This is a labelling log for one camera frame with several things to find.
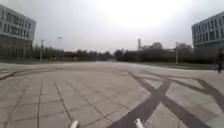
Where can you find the grey paved plaza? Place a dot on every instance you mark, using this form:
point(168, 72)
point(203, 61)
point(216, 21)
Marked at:
point(100, 96)

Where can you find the grey glass-fronted building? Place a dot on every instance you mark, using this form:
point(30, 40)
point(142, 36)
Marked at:
point(15, 30)

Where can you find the row of trees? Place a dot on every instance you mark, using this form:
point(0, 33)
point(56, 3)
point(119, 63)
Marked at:
point(156, 55)
point(73, 54)

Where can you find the distant pale building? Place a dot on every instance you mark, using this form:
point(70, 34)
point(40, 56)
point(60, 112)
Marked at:
point(156, 45)

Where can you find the grey multi-storey building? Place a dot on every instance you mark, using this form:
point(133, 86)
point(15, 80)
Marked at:
point(210, 33)

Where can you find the robot's own part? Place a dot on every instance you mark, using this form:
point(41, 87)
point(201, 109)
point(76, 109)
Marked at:
point(74, 125)
point(139, 124)

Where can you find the pole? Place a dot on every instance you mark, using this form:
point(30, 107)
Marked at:
point(41, 50)
point(176, 53)

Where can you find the tall pale tower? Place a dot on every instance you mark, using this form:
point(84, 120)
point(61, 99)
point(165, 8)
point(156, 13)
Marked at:
point(139, 44)

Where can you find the person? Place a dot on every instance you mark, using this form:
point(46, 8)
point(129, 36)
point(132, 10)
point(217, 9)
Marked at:
point(219, 61)

